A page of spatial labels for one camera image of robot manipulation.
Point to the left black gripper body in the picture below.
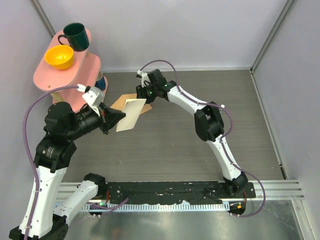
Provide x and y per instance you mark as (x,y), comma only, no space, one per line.
(89,120)

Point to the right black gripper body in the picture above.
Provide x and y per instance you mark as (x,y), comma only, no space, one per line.
(151,93)

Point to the orange paper envelope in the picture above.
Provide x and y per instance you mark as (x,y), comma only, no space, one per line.
(120,102)

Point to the beige letter paper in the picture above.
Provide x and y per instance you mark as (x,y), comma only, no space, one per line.
(132,109)

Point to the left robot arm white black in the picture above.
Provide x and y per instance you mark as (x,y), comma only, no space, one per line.
(43,221)

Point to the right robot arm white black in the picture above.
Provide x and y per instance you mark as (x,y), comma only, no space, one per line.
(208,123)

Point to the blue cup on shelf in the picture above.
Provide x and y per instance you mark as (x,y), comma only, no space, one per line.
(100,81)

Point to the yellow bowl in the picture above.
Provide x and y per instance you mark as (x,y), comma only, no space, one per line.
(60,57)

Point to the dark green mug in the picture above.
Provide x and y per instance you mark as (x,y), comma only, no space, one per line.
(76,35)

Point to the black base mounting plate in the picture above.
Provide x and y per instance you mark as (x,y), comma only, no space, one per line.
(172,192)

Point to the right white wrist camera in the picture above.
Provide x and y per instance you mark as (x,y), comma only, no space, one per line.
(143,76)

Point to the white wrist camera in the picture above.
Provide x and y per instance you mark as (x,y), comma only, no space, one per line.
(92,96)
(143,76)

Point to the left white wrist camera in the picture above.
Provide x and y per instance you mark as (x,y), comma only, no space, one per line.
(92,96)

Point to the white slotted cable duct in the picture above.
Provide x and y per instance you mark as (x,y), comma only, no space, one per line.
(183,207)

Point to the aluminium frame rail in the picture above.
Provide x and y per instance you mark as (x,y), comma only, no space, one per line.
(274,190)

